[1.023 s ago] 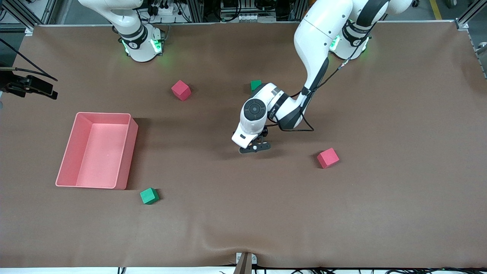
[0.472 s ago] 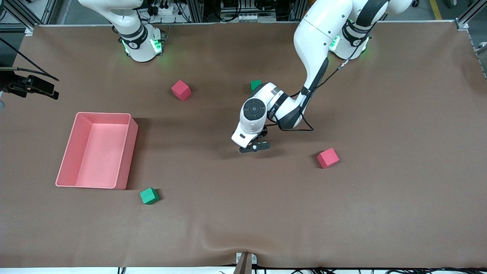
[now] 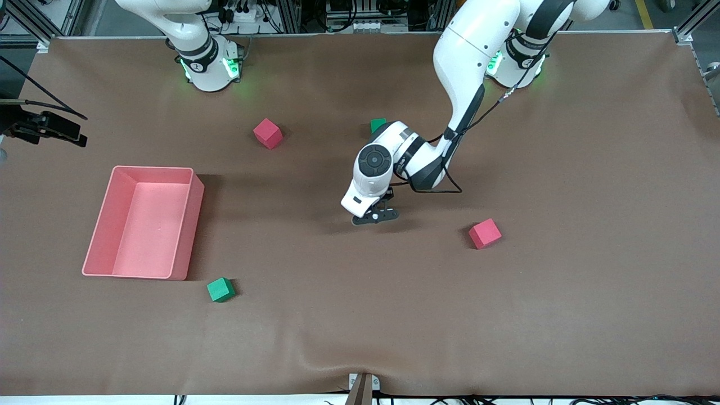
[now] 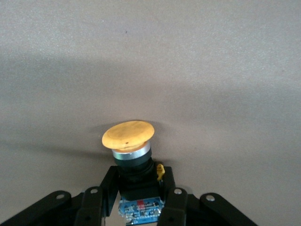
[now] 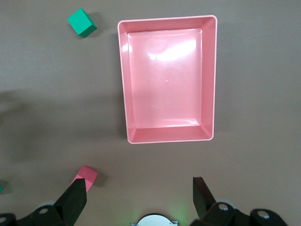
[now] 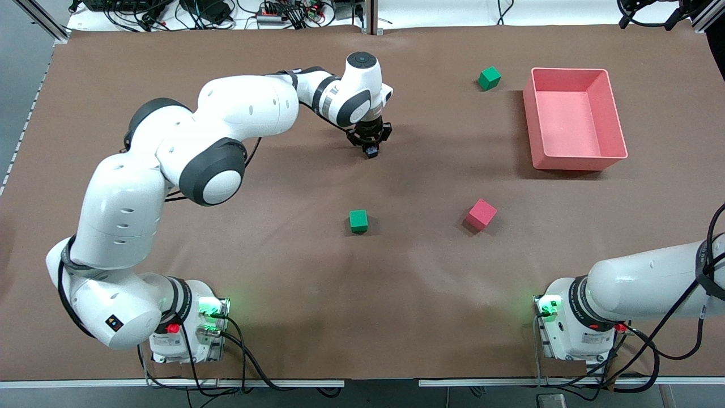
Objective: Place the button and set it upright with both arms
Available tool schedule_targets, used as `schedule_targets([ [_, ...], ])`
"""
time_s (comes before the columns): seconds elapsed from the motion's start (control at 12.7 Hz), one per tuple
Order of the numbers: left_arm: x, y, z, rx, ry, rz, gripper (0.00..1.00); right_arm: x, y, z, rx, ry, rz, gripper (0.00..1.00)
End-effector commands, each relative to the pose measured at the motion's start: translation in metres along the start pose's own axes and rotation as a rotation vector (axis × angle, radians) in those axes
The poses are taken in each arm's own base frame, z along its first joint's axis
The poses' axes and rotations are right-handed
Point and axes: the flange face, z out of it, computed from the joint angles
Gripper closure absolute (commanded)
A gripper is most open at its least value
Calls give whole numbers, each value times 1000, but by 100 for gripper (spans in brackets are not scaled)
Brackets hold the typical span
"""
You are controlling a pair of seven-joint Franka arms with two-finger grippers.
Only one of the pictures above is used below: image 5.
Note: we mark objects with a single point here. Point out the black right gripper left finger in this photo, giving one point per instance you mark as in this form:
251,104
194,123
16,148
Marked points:
68,204

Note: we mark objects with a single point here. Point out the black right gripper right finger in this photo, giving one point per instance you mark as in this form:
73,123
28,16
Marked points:
211,213

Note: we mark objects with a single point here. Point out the pink foam cube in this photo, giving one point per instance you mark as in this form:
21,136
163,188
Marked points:
88,175

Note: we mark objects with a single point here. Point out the pink plastic tray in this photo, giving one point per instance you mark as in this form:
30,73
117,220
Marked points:
167,82

